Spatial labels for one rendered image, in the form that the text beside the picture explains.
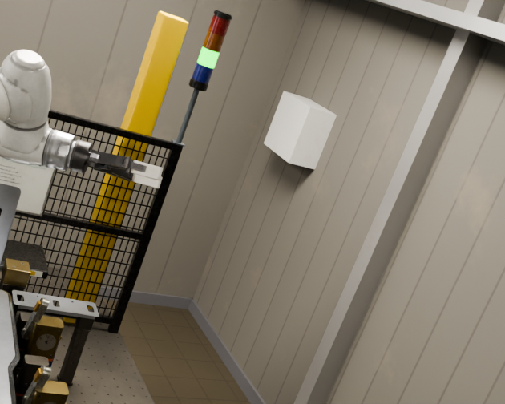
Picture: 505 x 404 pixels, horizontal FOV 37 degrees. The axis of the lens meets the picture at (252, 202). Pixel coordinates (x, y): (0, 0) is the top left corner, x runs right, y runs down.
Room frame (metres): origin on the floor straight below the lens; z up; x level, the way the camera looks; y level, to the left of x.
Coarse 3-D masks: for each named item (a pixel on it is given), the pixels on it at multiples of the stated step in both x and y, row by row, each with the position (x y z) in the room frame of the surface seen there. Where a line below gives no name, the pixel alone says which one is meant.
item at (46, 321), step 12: (36, 324) 2.06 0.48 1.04; (48, 324) 2.09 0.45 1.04; (60, 324) 2.11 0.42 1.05; (36, 336) 2.07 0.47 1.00; (48, 336) 2.08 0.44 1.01; (60, 336) 2.10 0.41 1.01; (24, 348) 2.09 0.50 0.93; (36, 348) 2.07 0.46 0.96; (48, 348) 2.09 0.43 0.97; (48, 360) 2.09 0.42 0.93
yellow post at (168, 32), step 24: (168, 24) 2.78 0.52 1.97; (168, 48) 2.80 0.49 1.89; (144, 72) 2.78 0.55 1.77; (168, 72) 2.81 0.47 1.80; (144, 96) 2.78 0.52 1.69; (144, 120) 2.80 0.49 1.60; (144, 144) 2.81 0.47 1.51; (120, 192) 2.80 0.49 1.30; (96, 216) 2.79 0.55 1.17; (120, 216) 2.81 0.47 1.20; (96, 264) 2.80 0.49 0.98; (72, 288) 2.80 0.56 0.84; (96, 288) 2.81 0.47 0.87
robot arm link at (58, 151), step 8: (56, 136) 1.67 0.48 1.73; (64, 136) 1.68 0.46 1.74; (72, 136) 1.69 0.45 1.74; (48, 144) 1.65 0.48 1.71; (56, 144) 1.65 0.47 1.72; (64, 144) 1.66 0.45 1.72; (72, 144) 1.68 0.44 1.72; (48, 152) 1.65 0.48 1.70; (56, 152) 1.65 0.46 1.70; (64, 152) 1.65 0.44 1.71; (48, 160) 1.65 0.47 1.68; (56, 160) 1.65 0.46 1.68; (64, 160) 1.65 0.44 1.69; (56, 168) 1.69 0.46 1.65; (64, 168) 1.67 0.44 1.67
